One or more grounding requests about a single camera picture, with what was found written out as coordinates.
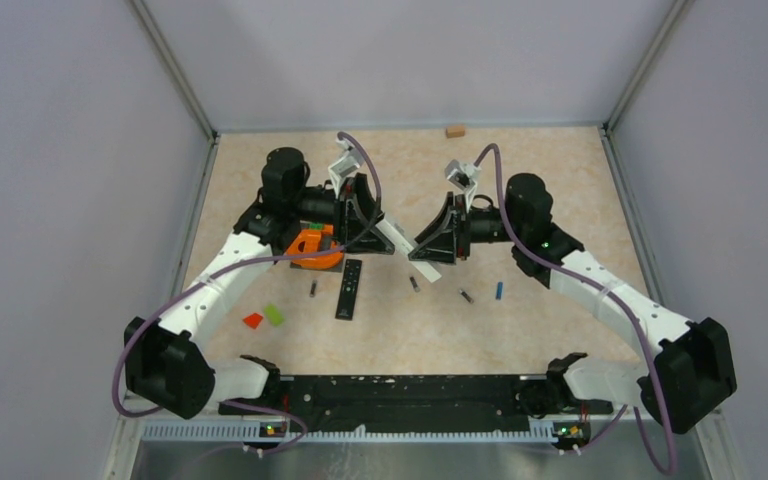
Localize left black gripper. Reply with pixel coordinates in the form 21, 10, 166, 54
290, 172, 398, 254

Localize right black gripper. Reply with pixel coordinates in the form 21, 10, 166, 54
409, 193, 524, 265

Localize white remote control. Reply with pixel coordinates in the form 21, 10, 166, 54
376, 217, 442, 283

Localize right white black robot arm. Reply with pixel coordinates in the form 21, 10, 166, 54
408, 173, 737, 434

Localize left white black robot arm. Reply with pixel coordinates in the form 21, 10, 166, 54
114, 134, 383, 419

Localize black remote control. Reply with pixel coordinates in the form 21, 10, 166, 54
335, 259, 362, 321

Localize orange tape dispenser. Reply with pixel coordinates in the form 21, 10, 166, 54
286, 223, 344, 271

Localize right dark battery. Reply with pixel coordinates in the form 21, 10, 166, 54
458, 289, 474, 304

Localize small wooden block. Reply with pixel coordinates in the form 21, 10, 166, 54
445, 125, 466, 139

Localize green toy block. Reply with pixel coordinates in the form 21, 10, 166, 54
263, 304, 285, 327

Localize red toy block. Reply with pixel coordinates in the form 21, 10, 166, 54
242, 313, 264, 330

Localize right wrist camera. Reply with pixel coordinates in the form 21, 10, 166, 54
444, 159, 481, 210

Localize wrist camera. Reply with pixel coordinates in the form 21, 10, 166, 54
328, 147, 365, 196
444, 159, 481, 210

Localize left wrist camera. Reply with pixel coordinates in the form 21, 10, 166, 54
328, 147, 365, 196

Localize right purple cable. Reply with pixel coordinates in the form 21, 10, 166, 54
473, 142, 679, 477

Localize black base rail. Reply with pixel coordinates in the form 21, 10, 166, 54
251, 374, 614, 434

